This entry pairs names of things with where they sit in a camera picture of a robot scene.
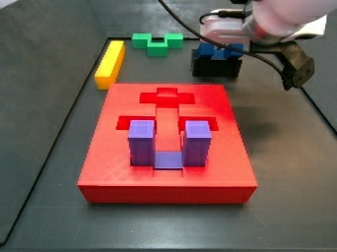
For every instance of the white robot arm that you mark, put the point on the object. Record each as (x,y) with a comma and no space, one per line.
(271,21)

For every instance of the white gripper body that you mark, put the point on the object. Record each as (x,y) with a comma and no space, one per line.
(221,25)

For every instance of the green zigzag block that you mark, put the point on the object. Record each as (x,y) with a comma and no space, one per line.
(156,48)

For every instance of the red puzzle base board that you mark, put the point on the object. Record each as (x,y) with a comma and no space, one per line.
(110,180)

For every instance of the black angled fixture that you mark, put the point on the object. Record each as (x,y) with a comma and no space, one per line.
(214,68)

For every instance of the yellow long bar block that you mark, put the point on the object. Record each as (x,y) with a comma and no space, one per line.
(110,65)

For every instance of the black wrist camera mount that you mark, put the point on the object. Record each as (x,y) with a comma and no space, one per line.
(298,65)

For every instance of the blue U-shaped block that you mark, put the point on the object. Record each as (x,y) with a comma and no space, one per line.
(207,51)

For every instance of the purple U-shaped block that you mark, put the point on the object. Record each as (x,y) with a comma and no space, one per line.
(158,145)

